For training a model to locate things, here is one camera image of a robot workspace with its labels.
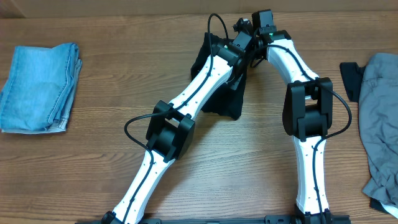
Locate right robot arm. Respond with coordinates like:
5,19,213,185
252,9,333,223

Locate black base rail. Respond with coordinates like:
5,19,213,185
76,215,351,224

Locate folded light blue jeans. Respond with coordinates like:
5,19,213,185
1,42,82,134

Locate dark green shorts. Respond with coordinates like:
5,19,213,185
190,32,247,120

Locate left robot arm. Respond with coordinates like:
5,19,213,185
101,31,252,223

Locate dark folded garment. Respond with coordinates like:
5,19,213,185
340,62,397,218

